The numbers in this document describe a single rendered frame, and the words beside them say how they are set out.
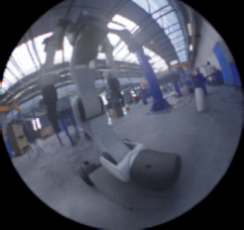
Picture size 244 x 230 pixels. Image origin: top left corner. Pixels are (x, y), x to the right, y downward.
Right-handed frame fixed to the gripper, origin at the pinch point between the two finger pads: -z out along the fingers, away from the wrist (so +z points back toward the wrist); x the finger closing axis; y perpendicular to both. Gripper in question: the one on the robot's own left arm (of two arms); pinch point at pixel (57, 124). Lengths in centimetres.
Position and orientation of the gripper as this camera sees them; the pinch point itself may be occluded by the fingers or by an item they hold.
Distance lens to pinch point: 41.7
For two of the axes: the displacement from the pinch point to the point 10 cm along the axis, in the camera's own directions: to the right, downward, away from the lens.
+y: -6.6, 2.7, -7.0
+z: -1.8, -9.6, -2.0
